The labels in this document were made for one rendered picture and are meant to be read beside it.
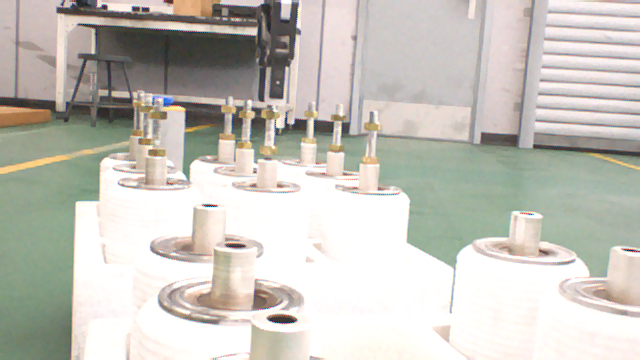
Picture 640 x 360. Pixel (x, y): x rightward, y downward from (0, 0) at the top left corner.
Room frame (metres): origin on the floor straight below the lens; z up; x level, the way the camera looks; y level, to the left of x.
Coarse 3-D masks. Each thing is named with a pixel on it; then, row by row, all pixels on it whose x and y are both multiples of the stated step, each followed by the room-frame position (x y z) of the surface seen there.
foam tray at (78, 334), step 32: (96, 224) 0.88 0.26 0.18; (96, 256) 0.73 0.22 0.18; (320, 256) 0.79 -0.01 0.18; (416, 256) 0.83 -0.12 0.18; (96, 288) 0.67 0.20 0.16; (128, 288) 0.68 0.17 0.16; (320, 288) 0.74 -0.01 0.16; (352, 288) 0.75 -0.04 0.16; (384, 288) 0.76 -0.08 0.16; (416, 288) 0.77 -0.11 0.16; (448, 288) 0.78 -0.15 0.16
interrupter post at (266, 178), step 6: (258, 162) 0.79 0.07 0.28; (264, 162) 0.79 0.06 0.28; (270, 162) 0.79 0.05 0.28; (276, 162) 0.79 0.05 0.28; (258, 168) 0.79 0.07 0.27; (264, 168) 0.79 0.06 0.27; (270, 168) 0.79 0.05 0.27; (276, 168) 0.79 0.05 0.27; (258, 174) 0.79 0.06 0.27; (264, 174) 0.79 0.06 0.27; (270, 174) 0.79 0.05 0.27; (276, 174) 0.79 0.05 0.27; (258, 180) 0.79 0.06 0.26; (264, 180) 0.79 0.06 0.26; (270, 180) 0.79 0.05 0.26; (276, 180) 0.79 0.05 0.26; (258, 186) 0.79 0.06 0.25; (264, 186) 0.79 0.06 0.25; (270, 186) 0.79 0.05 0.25; (276, 186) 0.80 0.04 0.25
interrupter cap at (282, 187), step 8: (232, 184) 0.79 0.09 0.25; (240, 184) 0.79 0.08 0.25; (248, 184) 0.80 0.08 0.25; (256, 184) 0.81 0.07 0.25; (280, 184) 0.82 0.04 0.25; (288, 184) 0.82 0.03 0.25; (296, 184) 0.81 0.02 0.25; (264, 192) 0.76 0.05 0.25; (272, 192) 0.76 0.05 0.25; (280, 192) 0.76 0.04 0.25; (288, 192) 0.77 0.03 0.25
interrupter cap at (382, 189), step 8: (336, 184) 0.84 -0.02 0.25; (344, 184) 0.85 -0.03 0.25; (352, 184) 0.85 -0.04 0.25; (352, 192) 0.80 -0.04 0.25; (360, 192) 0.80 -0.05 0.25; (368, 192) 0.80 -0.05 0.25; (376, 192) 0.80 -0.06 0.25; (384, 192) 0.80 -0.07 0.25; (392, 192) 0.81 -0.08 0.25; (400, 192) 0.82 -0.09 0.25
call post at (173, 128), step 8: (168, 112) 1.13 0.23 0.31; (176, 112) 1.14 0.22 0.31; (184, 112) 1.14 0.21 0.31; (152, 120) 1.13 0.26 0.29; (168, 120) 1.13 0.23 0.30; (176, 120) 1.14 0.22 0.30; (184, 120) 1.14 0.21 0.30; (152, 128) 1.13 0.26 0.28; (168, 128) 1.13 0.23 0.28; (176, 128) 1.14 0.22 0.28; (184, 128) 1.14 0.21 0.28; (152, 136) 1.13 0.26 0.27; (168, 136) 1.13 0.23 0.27; (176, 136) 1.14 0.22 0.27; (168, 144) 1.13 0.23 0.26; (176, 144) 1.14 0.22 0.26; (168, 152) 1.13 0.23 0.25; (176, 152) 1.14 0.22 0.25; (176, 160) 1.14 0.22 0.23
